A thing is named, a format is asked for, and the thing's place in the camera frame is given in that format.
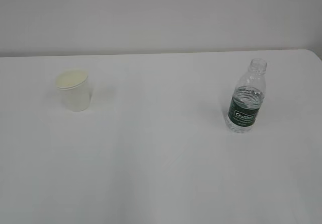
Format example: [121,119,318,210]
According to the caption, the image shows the white paper cup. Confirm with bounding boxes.
[56,69,91,112]

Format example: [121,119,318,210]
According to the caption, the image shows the clear green-label water bottle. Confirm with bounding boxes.
[225,58,267,133]

